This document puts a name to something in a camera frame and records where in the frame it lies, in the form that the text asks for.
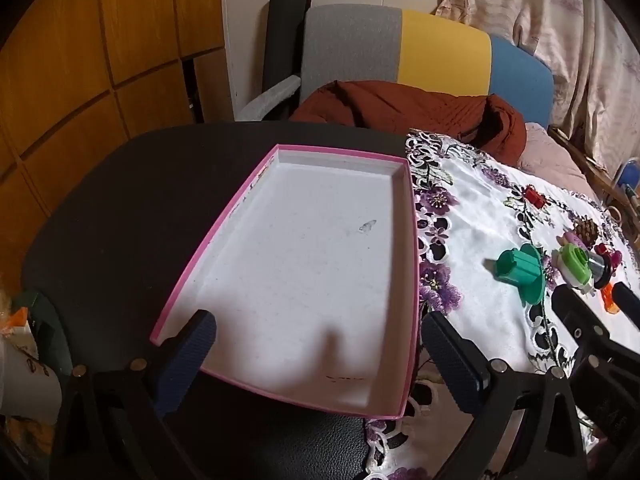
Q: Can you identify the grey yellow blue chair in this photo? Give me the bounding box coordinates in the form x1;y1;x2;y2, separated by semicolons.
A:
235;4;555;128

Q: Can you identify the pale patterned curtain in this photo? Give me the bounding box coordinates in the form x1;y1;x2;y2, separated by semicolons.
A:
430;0;640;176

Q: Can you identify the dark green bag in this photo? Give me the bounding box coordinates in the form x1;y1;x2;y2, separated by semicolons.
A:
15;290;68;378

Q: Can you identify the pale pink blanket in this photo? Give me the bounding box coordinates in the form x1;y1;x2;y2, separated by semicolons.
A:
517;122;601;201

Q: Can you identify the teal craft punch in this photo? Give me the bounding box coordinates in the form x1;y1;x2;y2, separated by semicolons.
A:
495;243;546;307

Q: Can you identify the white floral embroidered tablecloth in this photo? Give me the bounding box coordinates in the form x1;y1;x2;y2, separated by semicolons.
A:
362;128;640;480

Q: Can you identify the brown pine cone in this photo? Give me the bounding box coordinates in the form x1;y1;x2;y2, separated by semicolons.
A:
572;217;601;248

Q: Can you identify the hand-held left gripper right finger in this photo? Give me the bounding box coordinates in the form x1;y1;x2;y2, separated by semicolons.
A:
422;311;591;480

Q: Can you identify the wooden panelled cabinet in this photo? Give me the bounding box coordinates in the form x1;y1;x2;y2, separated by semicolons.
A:
0;0;236;311

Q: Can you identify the orange craft punch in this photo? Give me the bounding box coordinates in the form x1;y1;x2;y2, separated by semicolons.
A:
597;282;621;315

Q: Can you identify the pink cardboard box tray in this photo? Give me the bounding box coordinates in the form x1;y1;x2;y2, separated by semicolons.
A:
150;143;418;419

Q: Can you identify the black rolled mat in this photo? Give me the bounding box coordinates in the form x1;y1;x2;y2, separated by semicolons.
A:
261;0;311;121

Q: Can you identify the rust red quilted jacket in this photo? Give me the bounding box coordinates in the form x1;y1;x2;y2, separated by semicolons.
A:
290;80;528;158

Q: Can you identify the grey black craft punch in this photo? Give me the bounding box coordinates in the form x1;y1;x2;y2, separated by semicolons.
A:
585;252;613;286

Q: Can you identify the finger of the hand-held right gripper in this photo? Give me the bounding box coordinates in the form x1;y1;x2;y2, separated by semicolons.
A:
611;281;640;333
551;284;613;361

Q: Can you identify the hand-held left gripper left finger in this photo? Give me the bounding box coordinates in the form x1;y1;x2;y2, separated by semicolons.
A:
52;309;218;480

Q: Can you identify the printed plastic bag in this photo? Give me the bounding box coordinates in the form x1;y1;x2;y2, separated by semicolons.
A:
0;280;63;461

